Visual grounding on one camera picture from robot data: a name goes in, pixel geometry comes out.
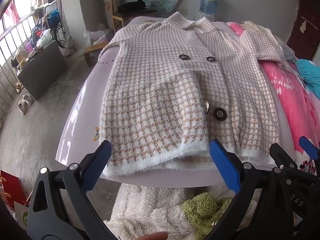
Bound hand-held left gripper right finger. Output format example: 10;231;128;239
205;139;294;240

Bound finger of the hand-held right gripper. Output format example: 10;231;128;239
269;143;302;174
299;136;320;164

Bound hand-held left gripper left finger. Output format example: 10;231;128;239
27;140;118;240

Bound beige white houndstooth coat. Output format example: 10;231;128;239
101;12;297;180

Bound person's left hand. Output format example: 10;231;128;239
139;231;169;240

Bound green fluffy cloth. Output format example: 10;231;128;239
181;192;235;240

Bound white fluffy blanket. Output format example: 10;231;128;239
104;184;258;240

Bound pink floral blanket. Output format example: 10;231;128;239
226;21;320;180

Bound teal pillow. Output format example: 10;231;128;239
295;59;320;95

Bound white paper bag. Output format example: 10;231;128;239
12;200;33;230

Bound red box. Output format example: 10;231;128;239
0;170;29;209

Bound dark cabinet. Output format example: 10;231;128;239
17;40;68;101

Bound small wooden stool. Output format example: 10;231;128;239
83;41;109;68

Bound translucent plastic bag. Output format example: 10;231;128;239
83;30;110;47

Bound dark red door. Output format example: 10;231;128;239
286;0;320;63

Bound beige garment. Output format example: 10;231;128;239
240;20;295;58

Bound pile of bags and cloths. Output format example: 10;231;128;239
10;17;54;68

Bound metal window railing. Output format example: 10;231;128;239
0;15;35;123

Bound wheelchair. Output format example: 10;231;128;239
47;10;68;49

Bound wooden chair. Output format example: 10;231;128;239
108;0;158;34

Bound floral patterned board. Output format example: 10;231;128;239
102;0;116;14

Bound black bag on chair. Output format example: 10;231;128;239
118;0;147;12

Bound blue water bottle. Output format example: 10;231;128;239
199;0;221;15

